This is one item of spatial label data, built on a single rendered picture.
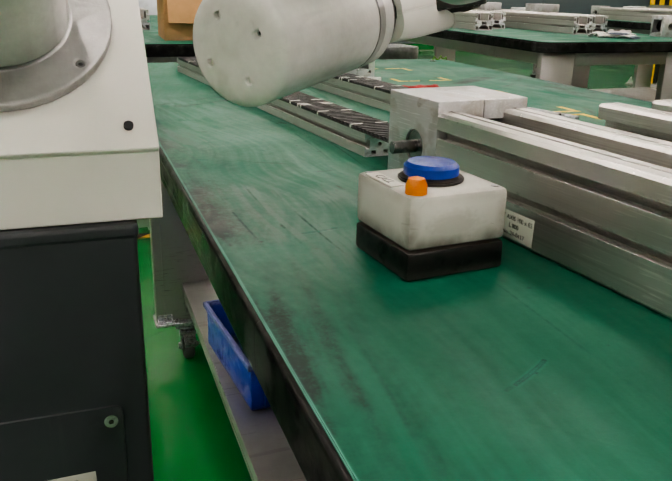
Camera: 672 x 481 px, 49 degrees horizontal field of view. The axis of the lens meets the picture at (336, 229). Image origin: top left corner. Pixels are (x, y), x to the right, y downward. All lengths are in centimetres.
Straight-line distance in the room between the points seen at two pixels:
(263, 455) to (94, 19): 82
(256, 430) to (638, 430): 104
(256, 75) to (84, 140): 18
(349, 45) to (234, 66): 9
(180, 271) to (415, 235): 152
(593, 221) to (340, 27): 22
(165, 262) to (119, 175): 134
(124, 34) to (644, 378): 51
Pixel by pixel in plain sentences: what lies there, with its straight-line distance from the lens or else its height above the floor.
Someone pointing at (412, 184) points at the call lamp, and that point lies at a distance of 49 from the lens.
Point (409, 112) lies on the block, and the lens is 72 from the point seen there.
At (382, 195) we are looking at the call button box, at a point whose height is 83.
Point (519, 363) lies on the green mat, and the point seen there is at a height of 78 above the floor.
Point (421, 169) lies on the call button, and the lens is 52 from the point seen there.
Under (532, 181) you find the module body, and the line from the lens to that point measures 57.
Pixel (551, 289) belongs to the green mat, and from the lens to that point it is 52.
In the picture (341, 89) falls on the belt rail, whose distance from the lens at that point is 139.
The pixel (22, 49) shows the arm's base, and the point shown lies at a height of 92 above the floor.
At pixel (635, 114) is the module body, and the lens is 76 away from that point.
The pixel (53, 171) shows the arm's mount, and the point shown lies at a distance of 63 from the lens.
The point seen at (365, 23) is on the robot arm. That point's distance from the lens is 58.
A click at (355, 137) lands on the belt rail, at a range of 89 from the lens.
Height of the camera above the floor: 97
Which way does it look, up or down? 18 degrees down
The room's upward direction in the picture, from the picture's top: 1 degrees clockwise
